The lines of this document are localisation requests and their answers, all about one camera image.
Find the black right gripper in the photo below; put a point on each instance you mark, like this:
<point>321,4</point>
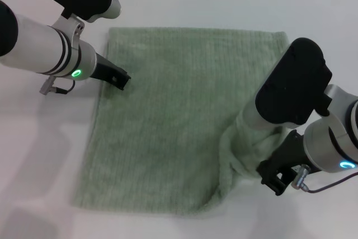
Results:
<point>293,152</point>

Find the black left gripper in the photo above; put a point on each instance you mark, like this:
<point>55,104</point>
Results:
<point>107,71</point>

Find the light green ribbed towel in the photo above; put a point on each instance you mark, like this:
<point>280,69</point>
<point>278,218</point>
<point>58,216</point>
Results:
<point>167,110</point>

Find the black grey right wrist camera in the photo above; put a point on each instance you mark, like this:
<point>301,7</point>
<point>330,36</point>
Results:
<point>293,82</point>

